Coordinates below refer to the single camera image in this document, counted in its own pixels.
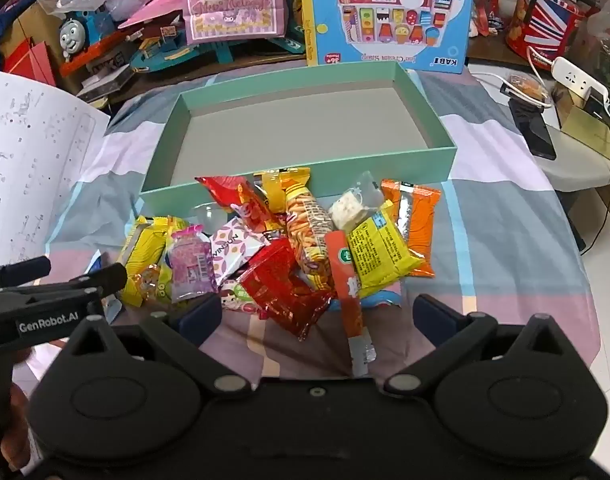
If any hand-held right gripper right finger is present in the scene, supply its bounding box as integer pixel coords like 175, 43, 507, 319
382, 294, 566, 396

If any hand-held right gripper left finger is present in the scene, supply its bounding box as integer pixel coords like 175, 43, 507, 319
65, 292, 256, 396

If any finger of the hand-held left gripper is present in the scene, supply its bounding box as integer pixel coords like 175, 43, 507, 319
0, 257, 52, 292
0, 263, 129, 317

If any red white cartoon packet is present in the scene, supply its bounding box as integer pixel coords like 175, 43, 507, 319
219, 280, 268, 318

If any yellow glossy snack packet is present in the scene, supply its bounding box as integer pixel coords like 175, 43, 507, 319
116, 215, 173, 307

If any pink jelly pouch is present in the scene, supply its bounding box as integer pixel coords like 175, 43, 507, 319
166, 225, 220, 303

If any white floral snack packet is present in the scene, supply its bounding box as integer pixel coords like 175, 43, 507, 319
207, 217, 266, 286

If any orange sausage stick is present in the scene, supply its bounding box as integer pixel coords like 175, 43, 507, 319
326, 230, 378, 378

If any yellow printed snack packet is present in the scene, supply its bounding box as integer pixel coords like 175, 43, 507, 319
346, 210, 426, 298

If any orange snack packet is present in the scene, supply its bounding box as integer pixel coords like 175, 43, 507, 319
380, 178, 442, 279

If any red transparent snack packet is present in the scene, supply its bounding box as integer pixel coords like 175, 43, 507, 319
235, 237, 333, 343

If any clear jelly cup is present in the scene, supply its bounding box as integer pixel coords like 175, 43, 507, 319
190, 202, 231, 233

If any red orange chip packet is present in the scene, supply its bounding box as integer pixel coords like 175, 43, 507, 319
194, 175, 276, 233

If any clear white nougat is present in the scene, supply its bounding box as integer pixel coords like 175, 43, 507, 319
330, 171, 388, 231

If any striped noodle snack packet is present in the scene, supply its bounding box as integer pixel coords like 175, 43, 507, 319
277, 166, 338, 291

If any golden yellow snack packet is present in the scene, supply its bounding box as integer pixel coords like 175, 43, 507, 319
252, 170, 287, 211

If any green cardboard box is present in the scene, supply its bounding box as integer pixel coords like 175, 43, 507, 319
138, 66, 458, 216

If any person's left hand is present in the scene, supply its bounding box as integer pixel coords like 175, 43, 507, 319
0, 385, 34, 466

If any white printed paper sheet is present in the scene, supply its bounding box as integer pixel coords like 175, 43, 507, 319
0, 67, 112, 273

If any black printed box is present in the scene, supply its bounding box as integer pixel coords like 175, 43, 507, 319
75, 60, 136, 106

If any wooden stool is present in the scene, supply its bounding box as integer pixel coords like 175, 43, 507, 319
527, 110, 610, 241

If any black phone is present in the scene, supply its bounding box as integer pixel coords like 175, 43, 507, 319
507, 95, 557, 162

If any red box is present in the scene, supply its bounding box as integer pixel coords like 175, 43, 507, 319
2, 40, 61, 86

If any small orange snack bag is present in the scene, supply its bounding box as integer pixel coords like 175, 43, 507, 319
500, 74, 553, 108

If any gold box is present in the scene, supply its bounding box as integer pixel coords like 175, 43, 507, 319
552, 80, 610, 161

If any blue toy train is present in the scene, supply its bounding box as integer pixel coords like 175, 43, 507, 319
58, 0, 136, 78

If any teal toy stand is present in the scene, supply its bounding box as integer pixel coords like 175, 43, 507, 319
130, 25, 306, 73

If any black power adapter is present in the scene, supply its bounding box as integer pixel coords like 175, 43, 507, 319
582, 87, 610, 118

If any white power strip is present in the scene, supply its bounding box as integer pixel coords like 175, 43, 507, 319
550, 56, 610, 103

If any pink paper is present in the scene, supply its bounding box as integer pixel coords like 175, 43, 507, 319
118, 0, 188, 28

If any blue toy box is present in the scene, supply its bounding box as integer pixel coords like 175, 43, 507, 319
302, 0, 476, 75

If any pink printed box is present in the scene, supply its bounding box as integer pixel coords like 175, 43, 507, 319
182, 0, 288, 46

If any red cookie tin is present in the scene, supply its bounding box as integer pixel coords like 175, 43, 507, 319
505, 0, 600, 68

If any white cable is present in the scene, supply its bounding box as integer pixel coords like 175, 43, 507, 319
470, 45, 556, 111

